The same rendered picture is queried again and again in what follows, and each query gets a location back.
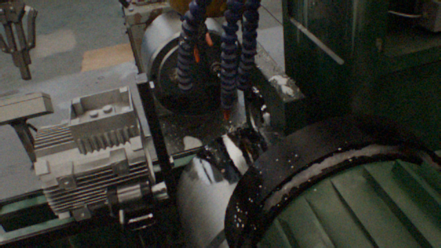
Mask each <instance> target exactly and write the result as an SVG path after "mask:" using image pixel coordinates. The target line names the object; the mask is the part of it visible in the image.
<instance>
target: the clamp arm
mask: <svg viewBox="0 0 441 248"><path fill-rule="evenodd" d="M134 79H135V83H136V88H138V91H139V96H140V99H141V103H142V106H143V111H144V113H145V117H146V121H147V126H148V128H149V131H150V136H151V138H152V141H153V144H154V148H155V151H156V156H157V159H158V163H159V166H160V168H161V173H162V176H163V182H164V183H163V182H162V183H160V184H161V189H162V190H164V189H165V191H163V192H162V193H163V194H164V193H166V194H167V195H168V196H169V198H170V199H171V198H176V189H177V186H176V181H175V178H174V173H173V169H172V167H174V166H175V165H174V160H173V157H172V156H169V154H168V151H167V148H166V145H165V141H164V137H163V132H162V129H161V124H160V121H159V118H158V113H157V110H156V105H155V102H154V97H153V94H156V90H155V87H154V82H150V83H149V81H148V77H147V73H142V74H136V75H135V76H134ZM162 184H164V185H162Z"/></svg>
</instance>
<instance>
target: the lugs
mask: <svg viewBox="0 0 441 248"><path fill-rule="evenodd" d="M130 145H131V148H132V151H133V152H135V151H139V150H142V149H144V146H143V141H142V138H141V136H135V137H132V138H130ZM34 168H35V172H36V175H37V176H45V175H48V174H51V171H50V165H49V161H39V162H35V163H34ZM72 217H73V213H72V211H70V212H67V213H64V214H59V219H60V220H64V219H66V218H72Z"/></svg>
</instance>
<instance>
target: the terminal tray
mask: <svg viewBox="0 0 441 248"><path fill-rule="evenodd" d="M123 88H126V89H125V90H121V89H123ZM74 100H78V101H77V102H74ZM125 107H128V110H124V109H125ZM137 116H138V114H137V111H136V109H135V106H134V101H133V98H132V94H131V90H130V87H129V86H125V87H119V88H115V89H112V90H106V91H103V92H98V94H91V95H88V96H83V97H80V98H76V99H70V113H69V123H68V127H69V129H70V132H71V134H72V137H73V139H74V142H75V143H76V146H77V148H78V150H79V152H80V153H81V154H83V155H84V156H86V155H87V153H88V152H90V153H91V154H92V153H94V150H96V151H98V152H100V149H102V148H103V150H106V147H110V148H111V149H112V148H113V146H114V145H115V146H116V147H118V146H119V144H123V145H126V143H127V142H128V143H129V144H130V138H132V137H135V136H141V133H140V129H139V128H140V126H139V122H138V120H139V118H137ZM73 120H76V122H72V121H73Z"/></svg>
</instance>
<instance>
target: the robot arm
mask: <svg viewBox="0 0 441 248"><path fill-rule="evenodd" d="M25 11H26V14H27V16H28V17H27V36H28V43H27V42H26V38H25V33H24V30H23V23H22V19H23V16H24V14H25ZM37 14H38V12H37V10H36V9H35V8H34V7H28V6H27V5H26V4H25V3H24V2H23V0H0V22H2V25H3V29H4V32H5V34H6V37H7V40H8V45H9V47H8V45H7V44H6V43H5V41H4V39H3V37H2V36H1V33H0V48H1V50H2V52H5V53H7V54H11V55H12V60H13V63H14V65H15V66H17V67H18V68H19V69H20V73H21V78H22V79H24V80H29V79H32V76H31V73H30V68H29V66H28V64H32V60H31V58H30V53H29V50H31V49H32V48H35V47H36V32H35V19H36V17H37ZM12 23H14V27H15V30H16V33H17V38H19V43H20V46H21V48H20V49H21V50H19V51H18V48H17V46H16V43H15V39H14V34H13V31H12Z"/></svg>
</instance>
